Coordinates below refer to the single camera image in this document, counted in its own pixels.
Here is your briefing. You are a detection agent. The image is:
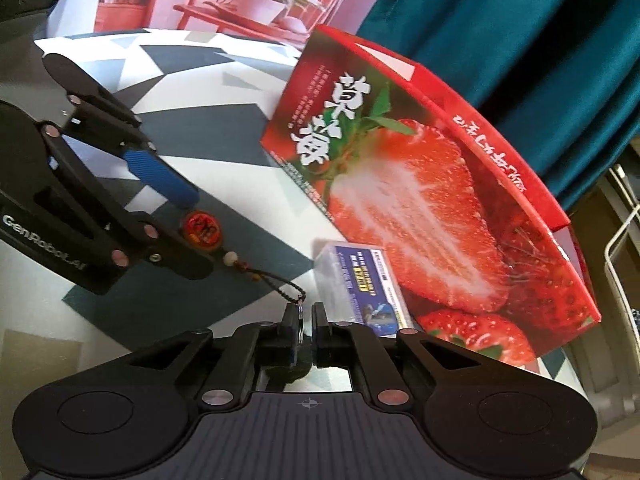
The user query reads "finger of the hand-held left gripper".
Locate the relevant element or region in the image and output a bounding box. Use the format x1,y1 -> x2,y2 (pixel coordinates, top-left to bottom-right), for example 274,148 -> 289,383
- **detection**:
102,207 -> 216,282
41,51 -> 199,208

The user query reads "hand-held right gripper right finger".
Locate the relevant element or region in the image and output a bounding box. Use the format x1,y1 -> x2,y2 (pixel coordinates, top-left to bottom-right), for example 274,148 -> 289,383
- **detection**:
311,301 -> 483,409

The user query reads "shiny candy wrapper packet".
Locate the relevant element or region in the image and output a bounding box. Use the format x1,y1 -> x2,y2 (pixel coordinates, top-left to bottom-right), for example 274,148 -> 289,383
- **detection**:
312,241 -> 418,336

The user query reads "red strawberry print box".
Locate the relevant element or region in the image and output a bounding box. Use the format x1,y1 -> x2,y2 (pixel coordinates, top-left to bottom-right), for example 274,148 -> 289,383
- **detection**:
260,24 -> 603,366

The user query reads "keychain with round charm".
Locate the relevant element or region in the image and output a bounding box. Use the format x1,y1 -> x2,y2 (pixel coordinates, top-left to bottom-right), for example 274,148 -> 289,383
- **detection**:
181,211 -> 308,361

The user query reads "teal curtain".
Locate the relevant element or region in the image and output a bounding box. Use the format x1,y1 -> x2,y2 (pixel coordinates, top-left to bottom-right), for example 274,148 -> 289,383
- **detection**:
357,0 -> 640,216

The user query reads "white wire basket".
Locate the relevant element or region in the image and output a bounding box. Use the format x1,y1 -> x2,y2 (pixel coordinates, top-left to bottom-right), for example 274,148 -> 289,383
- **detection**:
602,202 -> 640,331

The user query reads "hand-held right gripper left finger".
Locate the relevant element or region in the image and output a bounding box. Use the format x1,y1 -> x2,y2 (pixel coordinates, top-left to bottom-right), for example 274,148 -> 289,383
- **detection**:
117,301 -> 302,408

